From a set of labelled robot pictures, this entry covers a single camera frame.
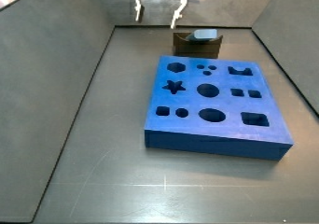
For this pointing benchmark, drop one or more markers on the light blue square-circle object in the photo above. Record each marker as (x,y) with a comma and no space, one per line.
(202,35)

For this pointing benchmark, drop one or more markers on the blue shape-sorting fixture block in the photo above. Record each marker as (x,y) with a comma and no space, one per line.
(213,106)

